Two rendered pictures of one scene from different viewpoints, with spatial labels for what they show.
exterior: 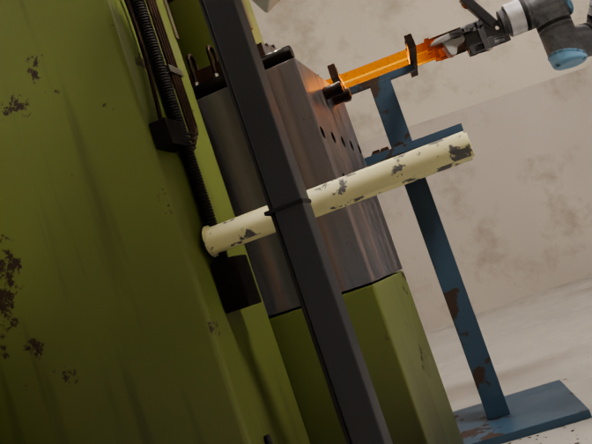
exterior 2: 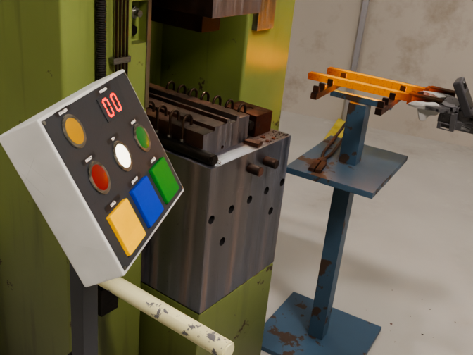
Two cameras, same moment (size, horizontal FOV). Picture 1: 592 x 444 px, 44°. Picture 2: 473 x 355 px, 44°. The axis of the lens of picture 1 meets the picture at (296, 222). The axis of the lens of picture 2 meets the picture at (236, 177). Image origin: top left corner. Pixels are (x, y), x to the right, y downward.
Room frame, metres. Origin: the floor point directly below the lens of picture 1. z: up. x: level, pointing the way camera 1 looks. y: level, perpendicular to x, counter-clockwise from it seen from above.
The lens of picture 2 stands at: (0.09, -0.59, 1.51)
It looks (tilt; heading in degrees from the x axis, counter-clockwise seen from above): 24 degrees down; 19
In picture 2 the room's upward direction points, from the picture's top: 6 degrees clockwise
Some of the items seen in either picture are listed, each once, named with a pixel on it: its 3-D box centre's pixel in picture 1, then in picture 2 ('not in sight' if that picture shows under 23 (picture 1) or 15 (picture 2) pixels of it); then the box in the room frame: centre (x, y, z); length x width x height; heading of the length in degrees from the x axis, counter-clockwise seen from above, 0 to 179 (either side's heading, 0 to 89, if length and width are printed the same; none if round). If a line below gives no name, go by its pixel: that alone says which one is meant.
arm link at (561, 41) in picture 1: (565, 43); not in sight; (1.92, -0.83, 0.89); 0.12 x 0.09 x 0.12; 108
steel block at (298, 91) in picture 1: (236, 218); (174, 190); (1.60, 0.12, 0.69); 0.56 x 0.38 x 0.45; 74
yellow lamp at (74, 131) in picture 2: not in sight; (74, 131); (0.83, -0.06, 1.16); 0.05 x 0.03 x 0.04; 164
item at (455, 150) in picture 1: (333, 195); (156, 308); (1.13, -0.07, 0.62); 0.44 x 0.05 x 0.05; 74
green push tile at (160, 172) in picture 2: not in sight; (162, 180); (1.04, -0.11, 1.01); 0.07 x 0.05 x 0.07; 9
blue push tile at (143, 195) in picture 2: not in sight; (145, 201); (0.94, -0.13, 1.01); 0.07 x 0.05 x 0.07; 9
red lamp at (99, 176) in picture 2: not in sight; (99, 177); (0.84, -0.10, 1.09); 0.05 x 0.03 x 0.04; 164
